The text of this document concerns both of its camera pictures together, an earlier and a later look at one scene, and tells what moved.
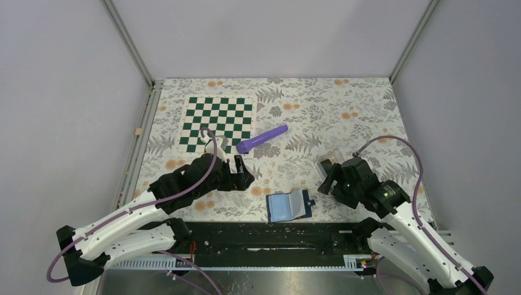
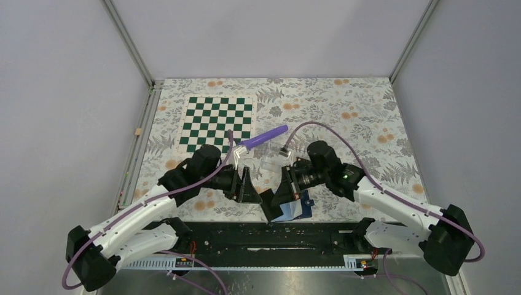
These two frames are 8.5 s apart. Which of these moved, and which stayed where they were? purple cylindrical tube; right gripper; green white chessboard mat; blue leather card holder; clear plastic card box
Moved: clear plastic card box; right gripper
Stayed: blue leather card holder; green white chessboard mat; purple cylindrical tube
